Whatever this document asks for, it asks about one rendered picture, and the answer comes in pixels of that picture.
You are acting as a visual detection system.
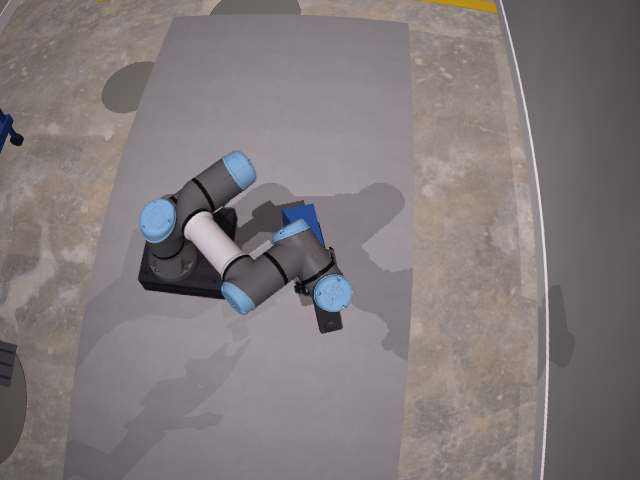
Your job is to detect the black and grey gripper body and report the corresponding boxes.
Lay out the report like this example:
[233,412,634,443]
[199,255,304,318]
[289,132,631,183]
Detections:
[302,247,337,296]

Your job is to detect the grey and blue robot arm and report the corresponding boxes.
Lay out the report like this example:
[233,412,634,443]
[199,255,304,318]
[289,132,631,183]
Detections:
[139,150,353,334]

